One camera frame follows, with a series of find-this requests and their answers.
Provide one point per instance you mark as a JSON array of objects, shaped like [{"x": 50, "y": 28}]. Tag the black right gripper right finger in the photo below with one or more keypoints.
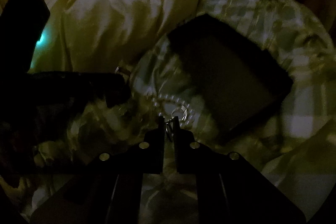
[{"x": 223, "y": 193}]

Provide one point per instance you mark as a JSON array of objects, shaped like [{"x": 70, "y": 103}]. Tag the plaid blue-green bedsheet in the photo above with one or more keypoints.
[{"x": 296, "y": 148}]

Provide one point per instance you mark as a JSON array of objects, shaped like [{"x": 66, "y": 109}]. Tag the white crumpled duvet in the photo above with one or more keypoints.
[{"x": 96, "y": 35}]

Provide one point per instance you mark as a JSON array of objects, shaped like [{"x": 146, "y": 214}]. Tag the black jewelry tray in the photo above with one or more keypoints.
[{"x": 242, "y": 85}]

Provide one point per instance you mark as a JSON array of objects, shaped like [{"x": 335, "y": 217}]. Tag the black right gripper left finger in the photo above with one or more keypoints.
[{"x": 114, "y": 173}]

